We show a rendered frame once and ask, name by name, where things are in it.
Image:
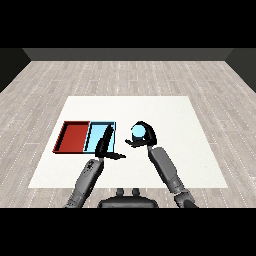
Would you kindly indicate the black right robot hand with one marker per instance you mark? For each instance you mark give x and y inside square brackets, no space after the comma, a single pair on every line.
[150,135]

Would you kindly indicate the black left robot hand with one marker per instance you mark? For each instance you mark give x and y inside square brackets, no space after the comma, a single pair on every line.
[101,145]

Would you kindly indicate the small blue can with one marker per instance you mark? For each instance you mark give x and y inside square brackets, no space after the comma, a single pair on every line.
[137,132]

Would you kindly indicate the light blue shallow open box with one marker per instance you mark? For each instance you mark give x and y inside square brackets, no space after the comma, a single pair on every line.
[98,133]

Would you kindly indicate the red shallow open box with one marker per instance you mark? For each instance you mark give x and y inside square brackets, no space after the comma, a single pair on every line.
[72,136]

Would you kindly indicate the dark grey robot body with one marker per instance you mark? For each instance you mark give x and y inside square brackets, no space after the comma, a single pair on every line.
[128,201]

